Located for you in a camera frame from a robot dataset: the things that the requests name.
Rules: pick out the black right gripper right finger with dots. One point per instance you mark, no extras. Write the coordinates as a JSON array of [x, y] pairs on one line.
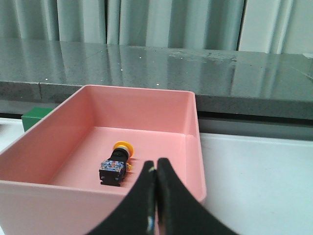
[[179, 213]]

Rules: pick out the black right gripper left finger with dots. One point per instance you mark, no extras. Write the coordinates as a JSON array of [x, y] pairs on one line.
[[135, 215]]

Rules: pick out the yellow push button switch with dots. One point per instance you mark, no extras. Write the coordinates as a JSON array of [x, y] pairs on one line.
[[113, 170]]

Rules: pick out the pink plastic bin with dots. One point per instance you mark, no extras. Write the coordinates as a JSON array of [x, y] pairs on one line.
[[49, 177]]

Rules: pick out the green cube near bin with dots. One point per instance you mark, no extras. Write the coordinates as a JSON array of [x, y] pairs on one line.
[[33, 116]]

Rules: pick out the dark stone ledge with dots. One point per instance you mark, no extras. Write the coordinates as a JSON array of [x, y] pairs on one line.
[[234, 82]]

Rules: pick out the grey curtain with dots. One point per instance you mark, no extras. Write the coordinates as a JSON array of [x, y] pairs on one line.
[[269, 26]]

